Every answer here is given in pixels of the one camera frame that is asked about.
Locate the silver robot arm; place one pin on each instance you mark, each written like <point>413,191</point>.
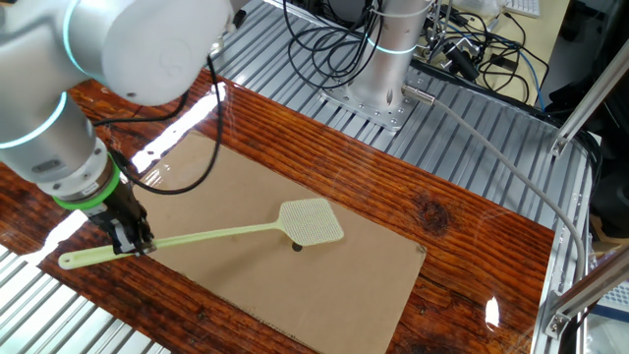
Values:
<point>147,44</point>

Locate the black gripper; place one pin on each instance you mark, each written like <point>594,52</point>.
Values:
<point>128,209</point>

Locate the white perforated panel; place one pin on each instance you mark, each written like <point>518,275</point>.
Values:
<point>616,295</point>

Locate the black round dot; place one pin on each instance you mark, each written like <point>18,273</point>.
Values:
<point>297,248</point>

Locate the black clamp camera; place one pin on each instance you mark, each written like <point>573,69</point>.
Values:
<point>462,61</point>

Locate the aluminium frame strut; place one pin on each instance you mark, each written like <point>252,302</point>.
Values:
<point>589,98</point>
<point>589,290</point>

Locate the white keyboard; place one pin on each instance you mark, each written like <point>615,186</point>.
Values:
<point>523,7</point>

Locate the glossy wood grain board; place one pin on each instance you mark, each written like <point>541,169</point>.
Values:
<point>467,246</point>

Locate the brown cardboard sheet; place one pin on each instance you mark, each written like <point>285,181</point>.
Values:
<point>319,295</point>

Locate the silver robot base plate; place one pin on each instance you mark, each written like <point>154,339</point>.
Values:
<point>393,118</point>

